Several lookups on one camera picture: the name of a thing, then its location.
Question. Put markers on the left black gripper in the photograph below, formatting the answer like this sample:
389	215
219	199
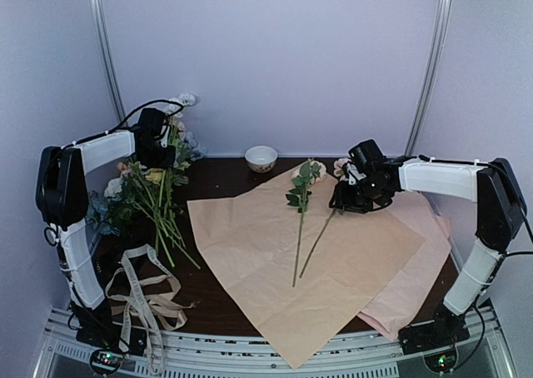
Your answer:
167	161

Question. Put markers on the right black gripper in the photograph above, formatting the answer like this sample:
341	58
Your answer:
344	201

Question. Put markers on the tan kraft paper sheet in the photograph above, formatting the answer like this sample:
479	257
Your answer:
249	243

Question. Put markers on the pink fake rose stem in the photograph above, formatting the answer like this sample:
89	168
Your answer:
308	173

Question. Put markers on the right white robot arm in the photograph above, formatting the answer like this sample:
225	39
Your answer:
483	197

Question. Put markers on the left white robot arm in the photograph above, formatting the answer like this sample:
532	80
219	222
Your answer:
62	197

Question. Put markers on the bunch of fake flowers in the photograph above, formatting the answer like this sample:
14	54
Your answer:
146	191

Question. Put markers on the white patterned ceramic bowl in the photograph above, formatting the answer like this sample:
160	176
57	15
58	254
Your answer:
261	159

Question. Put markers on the pink wrapping paper sheet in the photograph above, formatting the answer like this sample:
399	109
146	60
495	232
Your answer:
397	305

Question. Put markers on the beige printed ribbon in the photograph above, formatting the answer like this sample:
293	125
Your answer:
151	301

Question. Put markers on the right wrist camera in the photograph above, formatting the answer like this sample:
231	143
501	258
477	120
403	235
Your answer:
351	174

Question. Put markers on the right aluminium frame post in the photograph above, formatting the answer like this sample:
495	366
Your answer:
441	24

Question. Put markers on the aluminium frame post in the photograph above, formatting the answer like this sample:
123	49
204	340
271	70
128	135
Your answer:
110	75
441	24

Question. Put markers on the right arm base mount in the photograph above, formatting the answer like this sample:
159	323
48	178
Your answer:
438	349

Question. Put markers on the left aluminium frame post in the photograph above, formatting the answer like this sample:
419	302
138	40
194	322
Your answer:
110	75

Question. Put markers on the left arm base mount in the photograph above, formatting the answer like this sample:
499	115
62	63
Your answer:
110	349

